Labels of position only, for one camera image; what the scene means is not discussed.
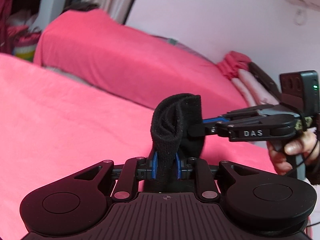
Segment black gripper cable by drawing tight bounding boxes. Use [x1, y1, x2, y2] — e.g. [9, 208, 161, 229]
[285, 112, 320, 178]

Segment black pants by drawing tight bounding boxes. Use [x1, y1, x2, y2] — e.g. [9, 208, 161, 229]
[143, 93, 205, 193]

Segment person's right hand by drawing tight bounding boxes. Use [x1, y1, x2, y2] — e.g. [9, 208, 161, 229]
[267, 129, 319, 175]

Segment dark folded garment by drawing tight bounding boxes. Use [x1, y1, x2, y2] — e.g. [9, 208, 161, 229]
[248, 62, 281, 100]

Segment pink mattress cover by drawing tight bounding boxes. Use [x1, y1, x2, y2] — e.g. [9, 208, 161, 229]
[34, 9, 247, 116]
[0, 52, 313, 240]

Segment pink front mattress cover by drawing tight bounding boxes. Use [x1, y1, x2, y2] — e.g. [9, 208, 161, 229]
[0, 52, 313, 240]

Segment cluttered wooden shelf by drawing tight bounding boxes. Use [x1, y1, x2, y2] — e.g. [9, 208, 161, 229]
[0, 0, 51, 62]

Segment pink rear mattress cover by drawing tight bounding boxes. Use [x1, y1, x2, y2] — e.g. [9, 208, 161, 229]
[34, 9, 247, 116]

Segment folded red blanket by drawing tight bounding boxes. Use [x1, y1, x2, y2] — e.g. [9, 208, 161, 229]
[216, 50, 252, 80]

